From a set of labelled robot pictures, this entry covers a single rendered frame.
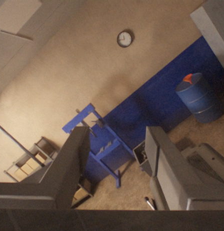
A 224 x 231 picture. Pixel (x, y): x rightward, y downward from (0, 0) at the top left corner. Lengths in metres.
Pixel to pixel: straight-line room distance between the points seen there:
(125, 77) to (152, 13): 1.40
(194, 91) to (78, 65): 2.45
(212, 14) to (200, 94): 1.41
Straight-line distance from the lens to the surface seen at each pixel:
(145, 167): 2.96
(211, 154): 1.14
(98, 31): 3.82
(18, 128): 4.70
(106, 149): 3.71
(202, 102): 3.53
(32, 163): 4.54
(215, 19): 3.78
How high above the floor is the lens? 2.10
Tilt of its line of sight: 13 degrees down
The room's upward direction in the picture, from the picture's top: 42 degrees counter-clockwise
